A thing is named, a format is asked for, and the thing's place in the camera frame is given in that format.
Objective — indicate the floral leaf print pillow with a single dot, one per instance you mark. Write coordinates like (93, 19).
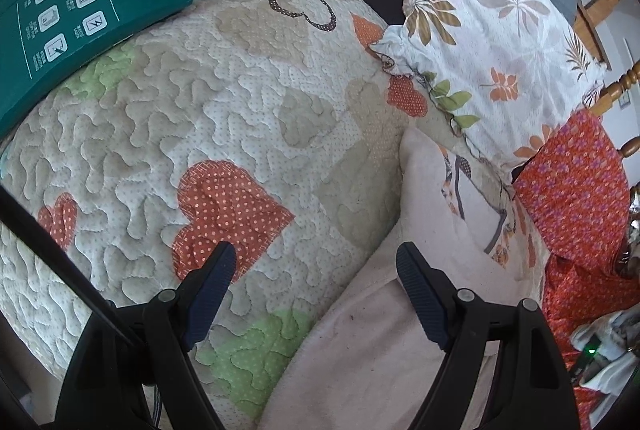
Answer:
(500, 35)

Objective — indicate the red floral cloth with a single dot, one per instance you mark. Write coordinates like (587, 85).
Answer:
(575, 190)

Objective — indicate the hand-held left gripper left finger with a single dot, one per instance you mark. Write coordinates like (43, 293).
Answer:
(215, 290)

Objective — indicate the teal tissue package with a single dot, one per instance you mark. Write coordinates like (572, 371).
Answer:
(75, 10)

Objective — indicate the heart pattern quilted blanket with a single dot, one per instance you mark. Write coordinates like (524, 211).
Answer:
(200, 110)

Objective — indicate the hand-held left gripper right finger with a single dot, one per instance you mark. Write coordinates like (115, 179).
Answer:
(422, 295)

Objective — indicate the pale pink small garment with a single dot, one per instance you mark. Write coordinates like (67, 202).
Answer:
(375, 360)

